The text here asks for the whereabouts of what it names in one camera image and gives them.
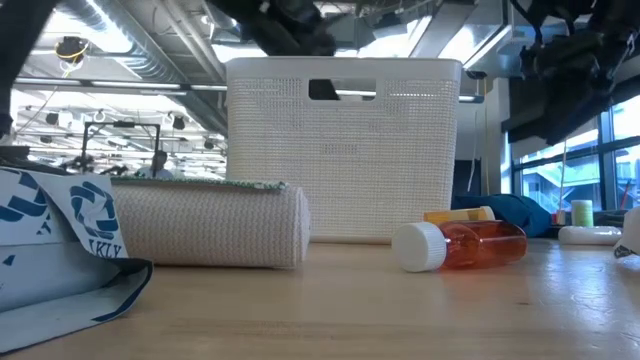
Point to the white perforated plastic basket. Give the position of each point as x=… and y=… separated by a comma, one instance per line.
x=350, y=175

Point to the white oblong packet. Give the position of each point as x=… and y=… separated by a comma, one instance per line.
x=590, y=235

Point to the green patterned packet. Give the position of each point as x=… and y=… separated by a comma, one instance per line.
x=200, y=181

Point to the yellow box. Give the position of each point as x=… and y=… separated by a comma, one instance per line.
x=455, y=216

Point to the orange pill bottle white cap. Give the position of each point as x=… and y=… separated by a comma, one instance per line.
x=480, y=245

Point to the beige elastic bandage roll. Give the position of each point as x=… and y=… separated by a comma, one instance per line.
x=210, y=225

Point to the white blue printed pouch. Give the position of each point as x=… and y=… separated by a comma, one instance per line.
x=50, y=280

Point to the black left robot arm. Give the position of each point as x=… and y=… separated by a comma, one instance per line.
x=20, y=50

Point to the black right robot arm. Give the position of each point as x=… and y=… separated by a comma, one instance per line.
x=615, y=15

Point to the small green cup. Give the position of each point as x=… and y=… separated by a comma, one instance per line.
x=582, y=214

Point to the blue cloth bundle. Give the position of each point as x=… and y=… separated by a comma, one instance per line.
x=520, y=210

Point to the small red item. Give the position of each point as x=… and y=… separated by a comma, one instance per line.
x=555, y=219

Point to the dark grey bundle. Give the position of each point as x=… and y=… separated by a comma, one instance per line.
x=610, y=219

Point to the long linear ceiling light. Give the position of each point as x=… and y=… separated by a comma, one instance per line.
x=125, y=85

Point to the person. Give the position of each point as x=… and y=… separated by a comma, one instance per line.
x=159, y=166

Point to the black equipment block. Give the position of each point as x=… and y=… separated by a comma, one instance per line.
x=20, y=157

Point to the black security camera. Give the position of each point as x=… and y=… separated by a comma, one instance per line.
x=476, y=75

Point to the window with dark frame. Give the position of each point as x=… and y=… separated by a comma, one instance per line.
x=607, y=165

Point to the black metal station frame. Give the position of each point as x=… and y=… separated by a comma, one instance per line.
x=122, y=124

